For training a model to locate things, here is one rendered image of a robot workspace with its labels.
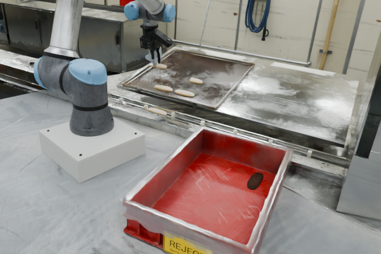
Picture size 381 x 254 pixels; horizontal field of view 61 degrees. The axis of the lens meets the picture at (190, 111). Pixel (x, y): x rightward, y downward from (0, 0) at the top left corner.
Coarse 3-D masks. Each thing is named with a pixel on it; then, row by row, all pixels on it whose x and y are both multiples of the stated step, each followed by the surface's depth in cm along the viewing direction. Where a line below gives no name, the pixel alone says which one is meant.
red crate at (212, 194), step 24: (192, 168) 107; (216, 168) 108; (240, 168) 109; (168, 192) 95; (192, 192) 96; (216, 192) 97; (240, 192) 97; (264, 192) 98; (192, 216) 87; (216, 216) 87; (240, 216) 88; (144, 240) 77; (240, 240) 80
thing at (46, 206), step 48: (48, 96) 158; (0, 144) 115; (0, 192) 92; (48, 192) 93; (96, 192) 94; (288, 192) 99; (0, 240) 76; (48, 240) 77; (96, 240) 78; (288, 240) 81; (336, 240) 82
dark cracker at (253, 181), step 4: (256, 172) 106; (252, 176) 104; (256, 176) 104; (260, 176) 104; (248, 180) 102; (252, 180) 102; (256, 180) 102; (260, 180) 102; (248, 184) 100; (252, 184) 100; (256, 184) 100; (252, 188) 99
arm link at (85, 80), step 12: (84, 60) 108; (72, 72) 102; (84, 72) 101; (96, 72) 103; (60, 84) 106; (72, 84) 104; (84, 84) 102; (96, 84) 103; (72, 96) 107; (84, 96) 104; (96, 96) 105
